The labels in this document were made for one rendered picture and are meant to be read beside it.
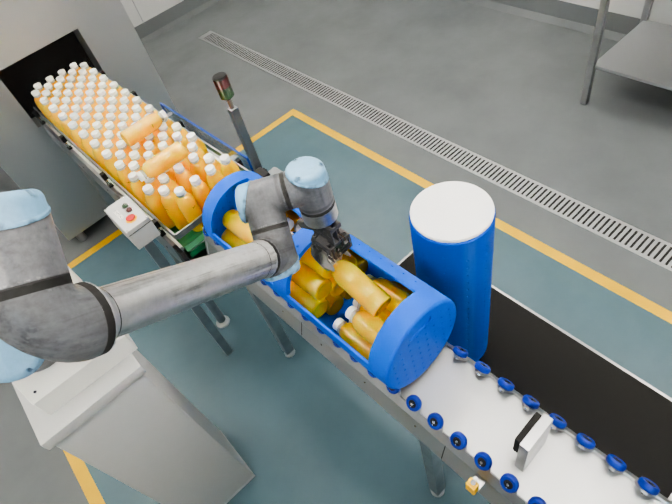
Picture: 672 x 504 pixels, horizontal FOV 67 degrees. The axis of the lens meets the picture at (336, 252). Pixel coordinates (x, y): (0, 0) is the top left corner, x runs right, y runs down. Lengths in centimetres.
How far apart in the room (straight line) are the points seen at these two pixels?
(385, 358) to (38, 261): 82
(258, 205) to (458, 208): 80
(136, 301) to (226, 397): 192
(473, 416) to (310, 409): 124
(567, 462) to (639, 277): 166
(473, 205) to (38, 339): 136
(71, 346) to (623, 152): 329
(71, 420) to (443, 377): 104
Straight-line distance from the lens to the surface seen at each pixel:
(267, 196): 116
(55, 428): 167
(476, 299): 197
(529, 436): 131
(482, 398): 150
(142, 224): 202
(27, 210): 79
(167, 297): 90
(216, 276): 98
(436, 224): 171
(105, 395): 163
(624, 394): 245
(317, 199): 117
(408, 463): 242
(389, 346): 127
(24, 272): 77
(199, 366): 290
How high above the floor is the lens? 231
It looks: 49 degrees down
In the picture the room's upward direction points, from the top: 17 degrees counter-clockwise
